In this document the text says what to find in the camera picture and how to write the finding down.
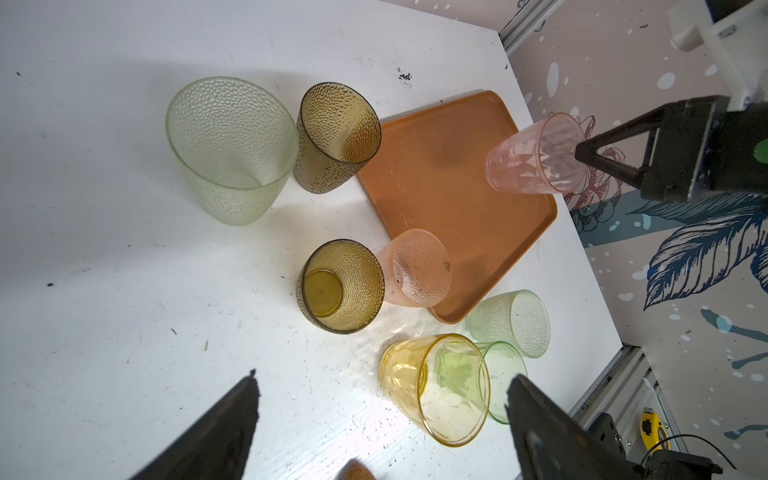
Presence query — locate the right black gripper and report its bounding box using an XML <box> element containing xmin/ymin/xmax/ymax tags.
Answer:
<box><xmin>574</xmin><ymin>94</ymin><xmax>768</xmax><ymax>203</ymax></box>

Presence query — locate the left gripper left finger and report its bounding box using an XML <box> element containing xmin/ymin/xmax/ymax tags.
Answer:
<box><xmin>133</xmin><ymin>369</ymin><xmax>260</xmax><ymax>479</ymax></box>

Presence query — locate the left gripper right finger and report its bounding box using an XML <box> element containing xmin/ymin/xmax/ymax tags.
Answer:
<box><xmin>507</xmin><ymin>375</ymin><xmax>644</xmax><ymax>479</ymax></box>

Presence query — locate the pink ribbed clear glass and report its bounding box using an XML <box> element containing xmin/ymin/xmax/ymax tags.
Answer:
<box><xmin>485</xmin><ymin>113</ymin><xmax>588</xmax><ymax>195</ymax></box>

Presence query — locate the pale green textured glass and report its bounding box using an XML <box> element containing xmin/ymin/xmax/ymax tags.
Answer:
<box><xmin>466</xmin><ymin>290</ymin><xmax>551</xmax><ymax>359</ymax></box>

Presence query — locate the pink textured glass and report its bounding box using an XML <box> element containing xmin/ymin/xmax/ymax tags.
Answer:
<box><xmin>376</xmin><ymin>228</ymin><xmax>452</xmax><ymax>308</ymax></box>

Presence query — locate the brown plastic tray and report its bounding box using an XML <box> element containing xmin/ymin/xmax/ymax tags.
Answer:
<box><xmin>358</xmin><ymin>90</ymin><xmax>558</xmax><ymax>324</ymax></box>

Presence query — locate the bright green clear glass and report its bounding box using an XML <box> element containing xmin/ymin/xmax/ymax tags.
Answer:
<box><xmin>476</xmin><ymin>341</ymin><xmax>528</xmax><ymax>425</ymax></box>

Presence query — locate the yellow tape measure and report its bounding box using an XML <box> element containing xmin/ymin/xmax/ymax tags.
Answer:
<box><xmin>640</xmin><ymin>407</ymin><xmax>669</xmax><ymax>453</ymax></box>

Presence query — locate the yellow clear glass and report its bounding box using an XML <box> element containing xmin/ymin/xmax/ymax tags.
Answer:
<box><xmin>378</xmin><ymin>333</ymin><xmax>491</xmax><ymax>448</ymax></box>

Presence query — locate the short brown textured glass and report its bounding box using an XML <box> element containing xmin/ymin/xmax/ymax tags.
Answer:
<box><xmin>296</xmin><ymin>239</ymin><xmax>385</xmax><ymax>334</ymax></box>

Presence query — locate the tall pale green glass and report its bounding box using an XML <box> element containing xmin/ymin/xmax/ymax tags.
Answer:
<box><xmin>165</xmin><ymin>76</ymin><xmax>299</xmax><ymax>226</ymax></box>

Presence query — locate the tall brown textured glass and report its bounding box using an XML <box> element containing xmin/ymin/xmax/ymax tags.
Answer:
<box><xmin>294</xmin><ymin>82</ymin><xmax>382</xmax><ymax>194</ymax></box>

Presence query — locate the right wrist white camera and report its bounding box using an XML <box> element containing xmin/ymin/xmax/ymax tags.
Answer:
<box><xmin>666</xmin><ymin>0</ymin><xmax>767</xmax><ymax>111</ymax></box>

